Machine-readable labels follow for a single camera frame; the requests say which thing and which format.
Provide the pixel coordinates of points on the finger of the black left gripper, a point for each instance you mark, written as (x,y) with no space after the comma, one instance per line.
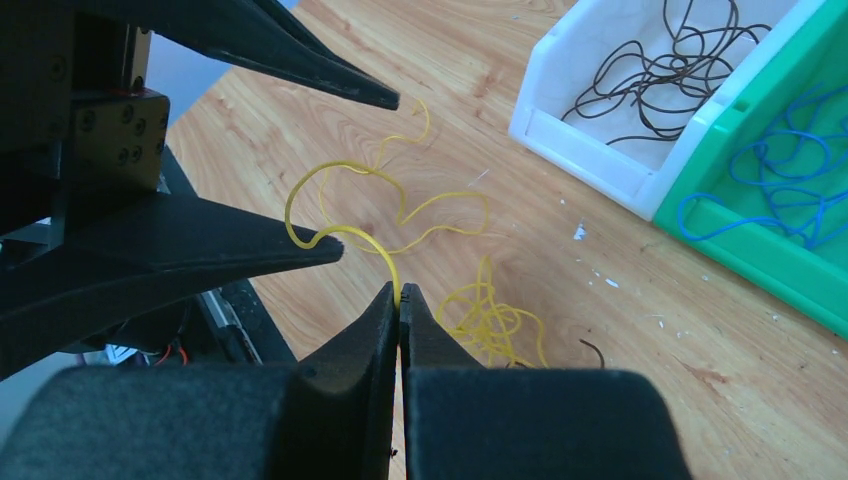
(261,36)

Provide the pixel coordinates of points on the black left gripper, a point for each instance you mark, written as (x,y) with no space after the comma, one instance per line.
(82,136)

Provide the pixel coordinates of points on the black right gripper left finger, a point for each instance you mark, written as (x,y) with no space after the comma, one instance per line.
(327,417)

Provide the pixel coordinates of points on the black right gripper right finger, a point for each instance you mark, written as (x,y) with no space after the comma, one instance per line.
(465,421)

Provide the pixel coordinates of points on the white plastic bin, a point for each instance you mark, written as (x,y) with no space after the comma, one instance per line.
(620,93)

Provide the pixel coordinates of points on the green plastic bin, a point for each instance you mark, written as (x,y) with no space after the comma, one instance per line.
(765,191)

